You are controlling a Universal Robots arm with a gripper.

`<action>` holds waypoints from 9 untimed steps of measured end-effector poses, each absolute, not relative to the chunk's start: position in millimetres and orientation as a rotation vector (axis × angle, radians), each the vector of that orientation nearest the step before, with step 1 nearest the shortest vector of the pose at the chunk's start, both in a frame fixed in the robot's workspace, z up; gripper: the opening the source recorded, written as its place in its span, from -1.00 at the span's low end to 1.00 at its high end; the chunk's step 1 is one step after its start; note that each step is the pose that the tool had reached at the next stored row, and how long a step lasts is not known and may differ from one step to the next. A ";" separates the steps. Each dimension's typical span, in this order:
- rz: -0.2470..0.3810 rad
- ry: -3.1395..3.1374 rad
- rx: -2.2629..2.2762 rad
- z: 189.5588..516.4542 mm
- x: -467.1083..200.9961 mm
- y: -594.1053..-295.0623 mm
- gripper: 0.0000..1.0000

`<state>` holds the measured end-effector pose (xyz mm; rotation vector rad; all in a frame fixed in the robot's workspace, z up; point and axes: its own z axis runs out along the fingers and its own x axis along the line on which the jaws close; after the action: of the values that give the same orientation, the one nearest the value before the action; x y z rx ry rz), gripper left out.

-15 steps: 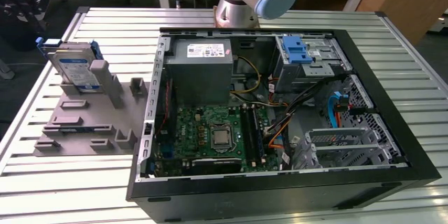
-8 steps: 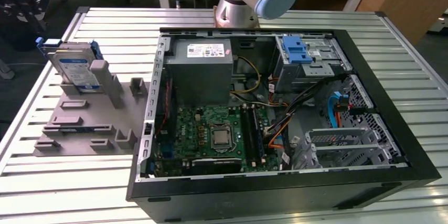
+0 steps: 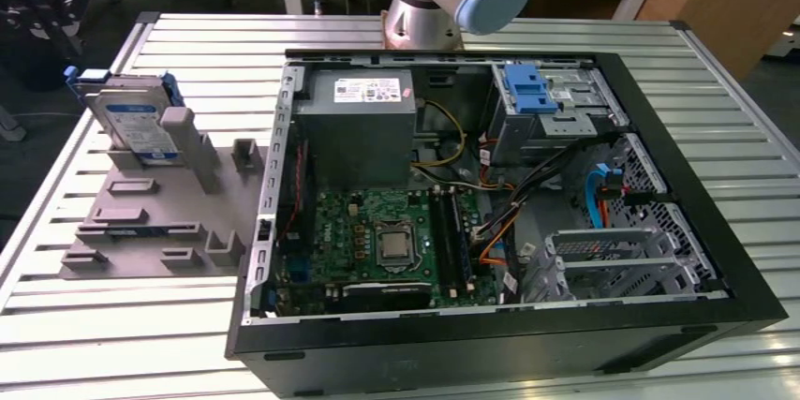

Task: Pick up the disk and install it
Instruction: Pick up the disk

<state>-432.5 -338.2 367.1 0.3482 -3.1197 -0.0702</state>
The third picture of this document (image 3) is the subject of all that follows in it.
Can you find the grey power supply unit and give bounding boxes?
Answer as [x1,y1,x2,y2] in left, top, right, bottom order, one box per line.
[291,67,418,193]

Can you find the hard disk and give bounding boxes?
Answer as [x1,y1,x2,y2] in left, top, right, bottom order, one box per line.
[63,68,187,170]

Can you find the dark RAM stick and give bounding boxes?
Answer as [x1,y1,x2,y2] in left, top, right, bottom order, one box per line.
[109,227,169,238]

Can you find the blue data wire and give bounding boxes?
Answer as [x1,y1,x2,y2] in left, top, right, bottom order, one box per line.
[583,163,627,230]

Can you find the metal disk bay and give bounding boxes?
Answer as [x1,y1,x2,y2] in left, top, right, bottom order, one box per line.
[521,226,717,303]

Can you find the metal optical drive cage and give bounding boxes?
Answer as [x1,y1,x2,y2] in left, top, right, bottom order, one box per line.
[486,62,630,167]

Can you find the black PC case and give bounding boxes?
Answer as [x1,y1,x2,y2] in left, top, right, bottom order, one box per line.
[223,47,789,399]

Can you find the grey parts rack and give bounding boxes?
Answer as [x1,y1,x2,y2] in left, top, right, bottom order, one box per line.
[55,107,270,282]

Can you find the silver CPU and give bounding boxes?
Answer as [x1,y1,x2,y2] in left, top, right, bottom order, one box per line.
[378,232,414,264]

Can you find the yellow wire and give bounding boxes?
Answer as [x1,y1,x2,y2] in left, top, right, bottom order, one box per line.
[410,98,467,170]

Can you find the blue drive latch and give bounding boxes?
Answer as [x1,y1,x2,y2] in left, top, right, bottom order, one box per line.
[503,64,558,115]

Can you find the green motherboard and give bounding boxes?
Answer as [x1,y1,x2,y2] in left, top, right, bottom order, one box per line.
[273,186,519,315]

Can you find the orange wire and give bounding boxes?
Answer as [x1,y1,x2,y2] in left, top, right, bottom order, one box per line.
[477,216,521,266]

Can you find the power wire with black connector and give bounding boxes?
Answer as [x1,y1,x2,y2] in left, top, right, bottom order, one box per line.
[595,186,669,228]

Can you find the black graphics card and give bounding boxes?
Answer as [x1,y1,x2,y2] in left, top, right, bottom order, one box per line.
[323,280,433,312]

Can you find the black cable bundle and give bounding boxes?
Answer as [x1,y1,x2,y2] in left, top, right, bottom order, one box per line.
[473,130,626,251]

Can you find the grey furniture leg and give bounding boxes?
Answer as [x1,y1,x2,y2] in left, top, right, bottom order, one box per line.
[0,104,27,142]

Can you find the installed RAM stick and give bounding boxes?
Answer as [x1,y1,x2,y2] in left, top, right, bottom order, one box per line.
[449,193,474,282]

